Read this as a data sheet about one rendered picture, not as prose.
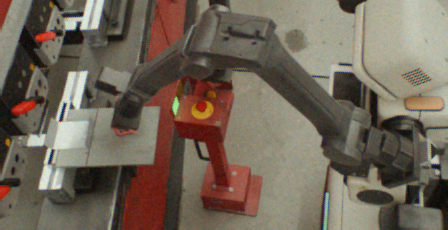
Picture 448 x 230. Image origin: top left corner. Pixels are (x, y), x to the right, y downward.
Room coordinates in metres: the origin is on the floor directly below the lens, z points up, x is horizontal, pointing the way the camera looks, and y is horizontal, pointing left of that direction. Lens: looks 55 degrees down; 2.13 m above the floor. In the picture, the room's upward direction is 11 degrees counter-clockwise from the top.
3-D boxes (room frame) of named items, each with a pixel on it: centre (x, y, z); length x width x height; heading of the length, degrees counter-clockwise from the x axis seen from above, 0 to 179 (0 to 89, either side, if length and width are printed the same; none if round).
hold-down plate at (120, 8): (1.35, 0.31, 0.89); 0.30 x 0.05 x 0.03; 169
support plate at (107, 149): (0.74, 0.33, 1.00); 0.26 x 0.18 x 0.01; 79
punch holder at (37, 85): (0.74, 0.48, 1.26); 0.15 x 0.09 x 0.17; 169
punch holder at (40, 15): (0.94, 0.44, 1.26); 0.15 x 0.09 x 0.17; 169
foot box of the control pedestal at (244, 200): (0.94, 0.05, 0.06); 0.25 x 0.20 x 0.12; 69
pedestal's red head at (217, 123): (0.96, 0.08, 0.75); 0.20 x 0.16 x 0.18; 159
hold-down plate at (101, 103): (0.79, 0.41, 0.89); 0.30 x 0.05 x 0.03; 169
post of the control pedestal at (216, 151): (0.96, 0.08, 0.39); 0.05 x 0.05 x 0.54; 69
